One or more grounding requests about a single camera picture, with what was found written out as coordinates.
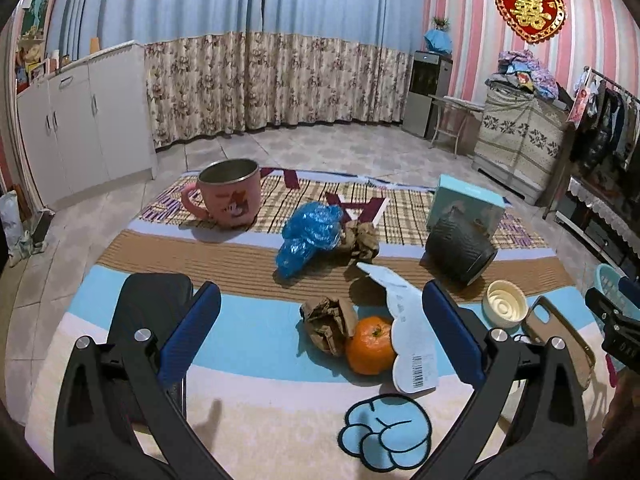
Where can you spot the pink hanging bag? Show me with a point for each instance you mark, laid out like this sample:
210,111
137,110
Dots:
576,105

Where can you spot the low dark cabinet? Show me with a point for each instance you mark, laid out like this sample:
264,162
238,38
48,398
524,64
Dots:
600,235

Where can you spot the teal plastic basket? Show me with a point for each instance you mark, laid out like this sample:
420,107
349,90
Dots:
607,280

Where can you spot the cabinet with patterned cloth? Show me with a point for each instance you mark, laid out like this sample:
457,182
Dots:
520,145

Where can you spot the small potted plant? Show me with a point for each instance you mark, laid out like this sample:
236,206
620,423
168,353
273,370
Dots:
440,23

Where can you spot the white cabinet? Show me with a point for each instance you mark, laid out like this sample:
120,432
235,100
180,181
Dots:
85,120

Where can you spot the blue cloth cover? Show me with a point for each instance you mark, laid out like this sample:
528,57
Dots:
438,41

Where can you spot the plaid mat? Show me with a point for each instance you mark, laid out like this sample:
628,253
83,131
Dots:
400,210

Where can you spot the pink mug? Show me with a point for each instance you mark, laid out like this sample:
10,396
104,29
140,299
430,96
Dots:
230,200

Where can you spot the white plastic bag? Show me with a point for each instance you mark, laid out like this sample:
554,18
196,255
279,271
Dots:
12,220

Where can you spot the dark ribbed pot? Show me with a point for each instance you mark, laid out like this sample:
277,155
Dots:
455,250

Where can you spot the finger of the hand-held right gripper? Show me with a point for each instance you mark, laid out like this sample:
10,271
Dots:
612,307
631,286

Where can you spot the green wall poster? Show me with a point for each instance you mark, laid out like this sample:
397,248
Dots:
41,0

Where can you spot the brown phone case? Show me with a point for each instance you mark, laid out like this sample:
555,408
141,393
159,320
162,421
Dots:
555,325

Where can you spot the colourful toy pile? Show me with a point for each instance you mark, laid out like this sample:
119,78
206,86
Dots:
31,60

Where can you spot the metal clothes rack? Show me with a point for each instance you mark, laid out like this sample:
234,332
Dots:
610,82

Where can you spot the small metal table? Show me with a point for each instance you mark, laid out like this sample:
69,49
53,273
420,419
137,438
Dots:
457,102

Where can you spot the grey water dispenser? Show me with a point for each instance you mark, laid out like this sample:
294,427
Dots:
425,95

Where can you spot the row of hanging clothes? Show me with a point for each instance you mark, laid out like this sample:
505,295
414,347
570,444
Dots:
610,125

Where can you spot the small orange box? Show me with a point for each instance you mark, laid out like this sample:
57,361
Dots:
93,45

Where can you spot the blue plastic bag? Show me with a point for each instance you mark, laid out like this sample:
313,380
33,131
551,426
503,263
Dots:
310,232

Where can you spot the red heart wall decoration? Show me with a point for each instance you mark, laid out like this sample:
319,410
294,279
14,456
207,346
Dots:
532,7

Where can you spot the white paper tag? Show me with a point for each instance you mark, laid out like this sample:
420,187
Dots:
410,320

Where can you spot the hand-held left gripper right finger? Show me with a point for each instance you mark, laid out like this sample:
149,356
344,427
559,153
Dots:
452,337

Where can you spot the cream round lid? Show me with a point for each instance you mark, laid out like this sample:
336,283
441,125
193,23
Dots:
505,305

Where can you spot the black phone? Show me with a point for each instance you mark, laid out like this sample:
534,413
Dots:
145,305

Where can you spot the brown paper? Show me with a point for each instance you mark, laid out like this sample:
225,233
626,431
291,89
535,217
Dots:
360,240
327,322

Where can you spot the white lace cloth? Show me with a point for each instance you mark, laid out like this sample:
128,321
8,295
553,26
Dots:
607,205

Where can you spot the blue floral curtain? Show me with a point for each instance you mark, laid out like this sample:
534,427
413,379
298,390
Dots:
175,35
340,35

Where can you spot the pile of folded clothes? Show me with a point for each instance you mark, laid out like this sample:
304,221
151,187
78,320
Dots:
525,72

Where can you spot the whole orange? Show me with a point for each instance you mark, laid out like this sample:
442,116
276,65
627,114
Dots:
370,347

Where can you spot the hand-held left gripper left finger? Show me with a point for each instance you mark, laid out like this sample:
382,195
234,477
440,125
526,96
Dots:
192,332

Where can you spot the teal box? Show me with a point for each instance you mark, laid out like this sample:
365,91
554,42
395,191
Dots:
467,200

